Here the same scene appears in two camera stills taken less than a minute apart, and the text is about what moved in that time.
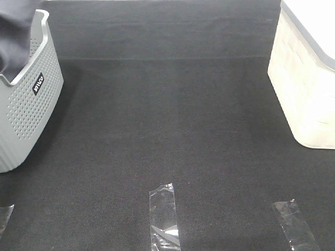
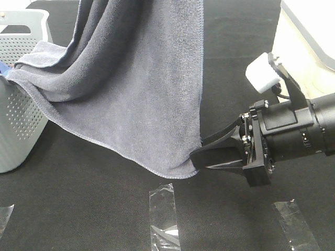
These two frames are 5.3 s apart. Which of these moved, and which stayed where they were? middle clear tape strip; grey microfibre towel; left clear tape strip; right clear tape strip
Moved: grey microfibre towel
Stayed: left clear tape strip; right clear tape strip; middle clear tape strip
